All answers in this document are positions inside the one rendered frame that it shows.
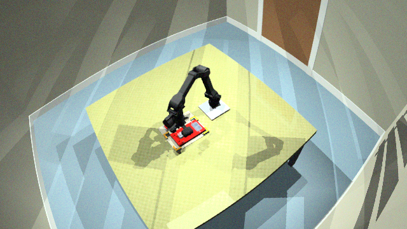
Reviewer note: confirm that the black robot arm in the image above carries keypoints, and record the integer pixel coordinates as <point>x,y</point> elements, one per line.
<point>178,100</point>

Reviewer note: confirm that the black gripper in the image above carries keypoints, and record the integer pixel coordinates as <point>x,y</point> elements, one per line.
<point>186,130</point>

